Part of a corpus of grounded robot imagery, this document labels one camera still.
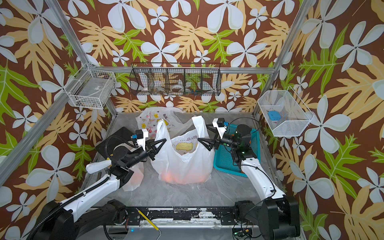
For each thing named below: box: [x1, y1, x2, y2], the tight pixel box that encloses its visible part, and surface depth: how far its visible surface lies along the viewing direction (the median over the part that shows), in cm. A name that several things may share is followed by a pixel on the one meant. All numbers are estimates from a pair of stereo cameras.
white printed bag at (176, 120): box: [135, 106, 193, 140], surface depth 117 cm
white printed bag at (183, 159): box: [151, 115, 215, 185], surface depth 76 cm
